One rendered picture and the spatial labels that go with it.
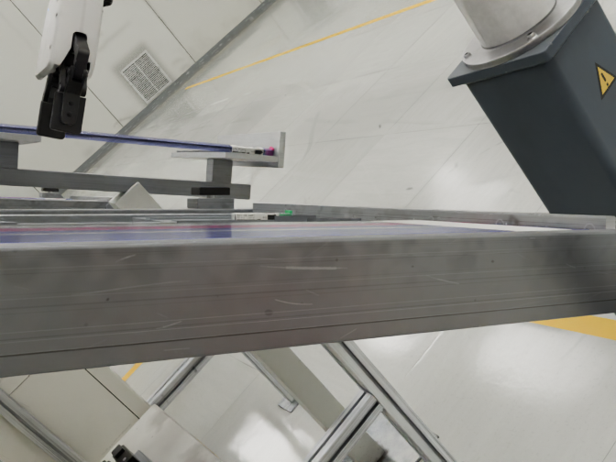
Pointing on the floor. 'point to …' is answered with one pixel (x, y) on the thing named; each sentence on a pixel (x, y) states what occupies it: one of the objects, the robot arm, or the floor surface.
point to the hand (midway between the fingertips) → (58, 126)
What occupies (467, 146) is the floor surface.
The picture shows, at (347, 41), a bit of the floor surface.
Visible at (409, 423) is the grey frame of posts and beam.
